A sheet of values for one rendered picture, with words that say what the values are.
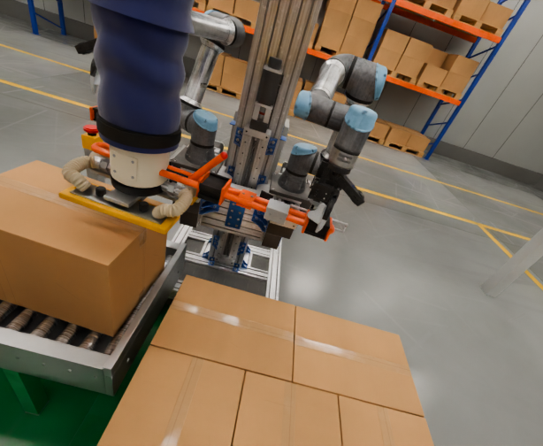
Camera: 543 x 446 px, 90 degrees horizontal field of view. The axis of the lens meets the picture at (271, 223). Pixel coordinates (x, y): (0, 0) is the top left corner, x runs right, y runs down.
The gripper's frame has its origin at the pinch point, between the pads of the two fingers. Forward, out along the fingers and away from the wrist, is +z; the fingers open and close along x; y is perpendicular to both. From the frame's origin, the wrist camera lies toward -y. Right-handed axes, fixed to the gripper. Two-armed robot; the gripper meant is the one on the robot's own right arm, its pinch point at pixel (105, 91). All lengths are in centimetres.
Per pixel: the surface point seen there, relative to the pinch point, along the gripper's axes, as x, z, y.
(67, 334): -51, 76, 16
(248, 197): -29, 8, 66
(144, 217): -40, 20, 38
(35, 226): -42, 36, 3
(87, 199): -39.3, 20.2, 20.1
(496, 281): 147, 109, 336
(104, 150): -28.8, 8.3, 18.9
